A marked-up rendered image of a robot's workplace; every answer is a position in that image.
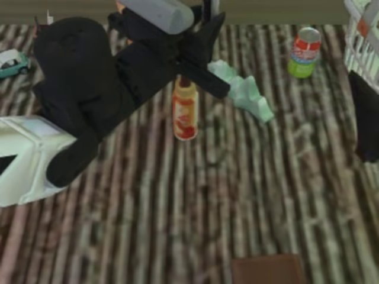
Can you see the orange sauce bottle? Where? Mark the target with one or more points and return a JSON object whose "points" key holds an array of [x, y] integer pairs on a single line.
{"points": [[185, 109]]}

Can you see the teal and white toy car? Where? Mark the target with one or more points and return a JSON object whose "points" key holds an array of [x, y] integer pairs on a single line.
{"points": [[13, 63]]}

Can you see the white plastic basket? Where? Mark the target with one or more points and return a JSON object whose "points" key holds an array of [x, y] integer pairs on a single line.
{"points": [[362, 38]]}

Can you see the crumpled mint green cloth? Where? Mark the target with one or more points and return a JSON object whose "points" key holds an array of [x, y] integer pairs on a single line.
{"points": [[248, 91]]}

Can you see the red and green drink can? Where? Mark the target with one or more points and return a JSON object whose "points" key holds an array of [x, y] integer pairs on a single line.
{"points": [[305, 53]]}

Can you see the brown box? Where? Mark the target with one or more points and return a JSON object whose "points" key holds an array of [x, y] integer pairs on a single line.
{"points": [[266, 269]]}

